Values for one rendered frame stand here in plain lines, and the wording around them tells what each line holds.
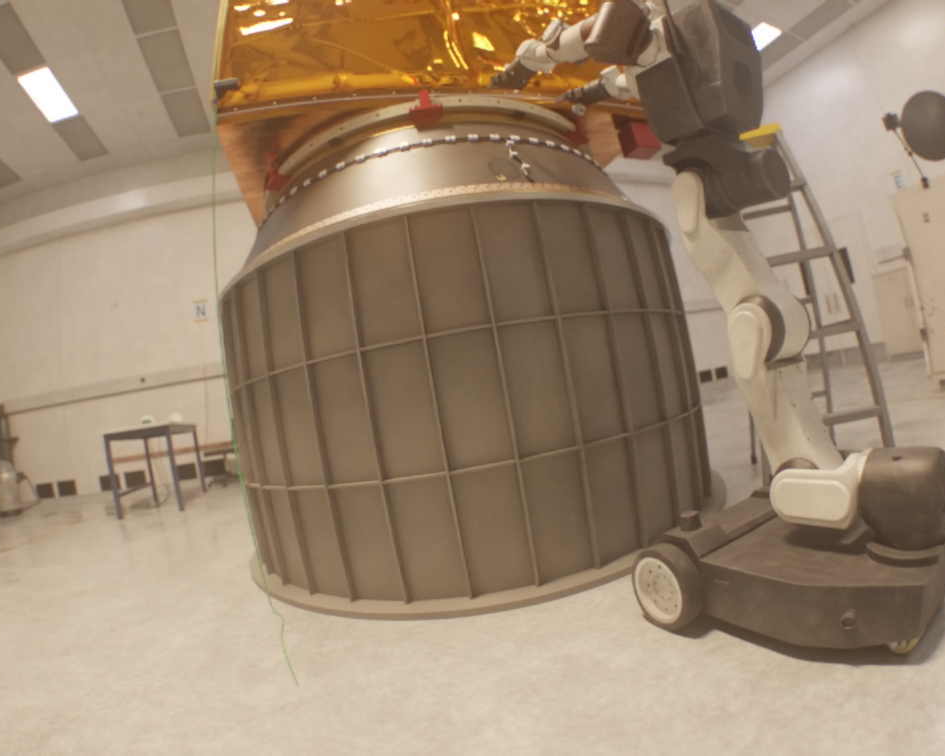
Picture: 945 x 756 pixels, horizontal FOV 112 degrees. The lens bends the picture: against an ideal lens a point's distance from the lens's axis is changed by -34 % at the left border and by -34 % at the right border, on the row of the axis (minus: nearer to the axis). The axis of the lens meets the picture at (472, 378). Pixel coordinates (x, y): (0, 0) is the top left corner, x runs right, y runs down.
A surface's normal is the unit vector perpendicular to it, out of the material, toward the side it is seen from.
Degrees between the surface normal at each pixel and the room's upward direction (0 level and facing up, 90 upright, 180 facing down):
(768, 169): 99
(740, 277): 90
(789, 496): 90
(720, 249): 112
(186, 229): 90
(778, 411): 90
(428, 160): 62
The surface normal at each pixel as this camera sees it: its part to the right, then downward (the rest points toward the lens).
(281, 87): 0.30, 0.54
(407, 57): 0.31, -0.16
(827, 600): -0.76, 0.11
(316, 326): -0.34, 0.02
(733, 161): -0.93, 0.15
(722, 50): 0.48, 0.29
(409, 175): -0.11, -0.49
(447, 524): -0.09, -0.03
